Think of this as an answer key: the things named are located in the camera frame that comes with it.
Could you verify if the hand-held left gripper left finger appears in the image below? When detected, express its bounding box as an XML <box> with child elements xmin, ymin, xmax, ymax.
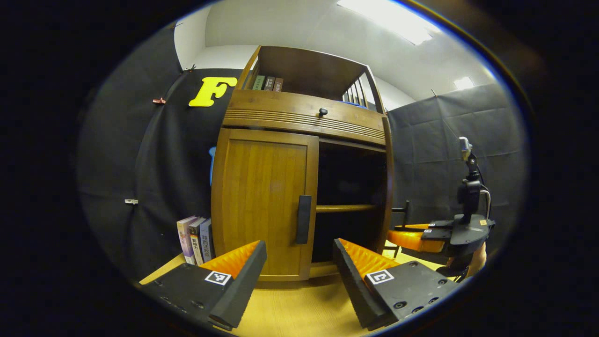
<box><xmin>139</xmin><ymin>240</ymin><xmax>267</xmax><ymax>330</ymax></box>

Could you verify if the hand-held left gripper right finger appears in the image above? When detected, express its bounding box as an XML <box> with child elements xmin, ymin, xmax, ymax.
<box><xmin>333</xmin><ymin>238</ymin><xmax>461</xmax><ymax>331</ymax></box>

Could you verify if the wooden cabinet door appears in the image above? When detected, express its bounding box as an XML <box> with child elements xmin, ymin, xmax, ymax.
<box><xmin>212</xmin><ymin>128</ymin><xmax>320</xmax><ymax>281</ymax></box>
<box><xmin>376</xmin><ymin>116</ymin><xmax>396</xmax><ymax>256</ymax></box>

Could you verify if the wooden double-door shoe cabinet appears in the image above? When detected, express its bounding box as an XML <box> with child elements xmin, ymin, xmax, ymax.
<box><xmin>211</xmin><ymin>45</ymin><xmax>410</xmax><ymax>281</ymax></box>

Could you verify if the wooden cabinet shelf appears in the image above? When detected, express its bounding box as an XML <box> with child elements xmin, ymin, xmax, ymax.
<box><xmin>316</xmin><ymin>204</ymin><xmax>377</xmax><ymax>213</ymax></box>

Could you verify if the wooden cabinet drawer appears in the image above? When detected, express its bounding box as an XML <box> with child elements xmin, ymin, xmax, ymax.
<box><xmin>223</xmin><ymin>89</ymin><xmax>387</xmax><ymax>146</ymax></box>

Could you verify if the blue grey book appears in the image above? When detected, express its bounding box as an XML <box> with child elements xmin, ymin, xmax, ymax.
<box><xmin>200</xmin><ymin>219</ymin><xmax>216</xmax><ymax>263</ymax></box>

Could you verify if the dark grey book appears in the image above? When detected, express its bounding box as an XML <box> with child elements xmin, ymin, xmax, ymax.
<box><xmin>189</xmin><ymin>218</ymin><xmax>206</xmax><ymax>266</ymax></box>

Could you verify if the pink purple book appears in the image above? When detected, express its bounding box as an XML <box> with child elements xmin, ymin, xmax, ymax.
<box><xmin>176</xmin><ymin>216</ymin><xmax>198</xmax><ymax>265</ymax></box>

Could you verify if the black backdrop cloth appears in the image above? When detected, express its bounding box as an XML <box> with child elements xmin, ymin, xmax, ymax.
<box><xmin>77</xmin><ymin>21</ymin><xmax>527</xmax><ymax>281</ymax></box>

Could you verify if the large ceiling light panel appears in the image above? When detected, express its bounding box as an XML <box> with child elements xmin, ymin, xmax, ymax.
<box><xmin>337</xmin><ymin>0</ymin><xmax>441</xmax><ymax>46</ymax></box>

